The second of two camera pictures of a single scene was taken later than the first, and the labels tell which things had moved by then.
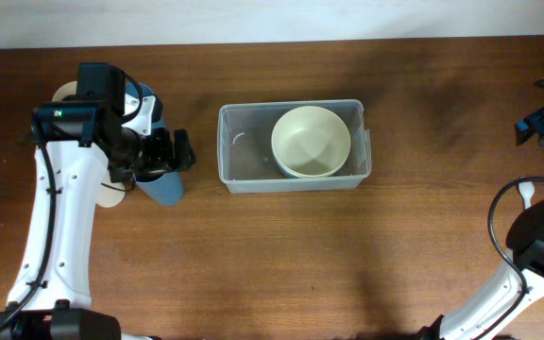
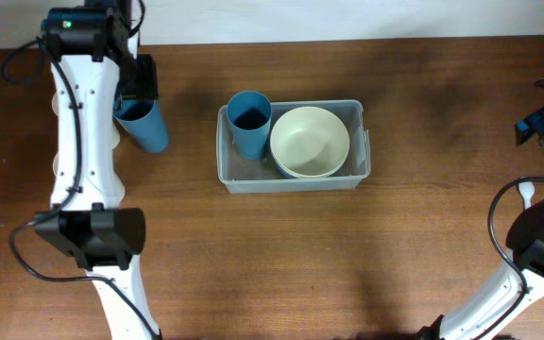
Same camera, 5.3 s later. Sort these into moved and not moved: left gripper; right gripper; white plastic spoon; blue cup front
Moved: blue cup front; left gripper
Not moved: right gripper; white plastic spoon
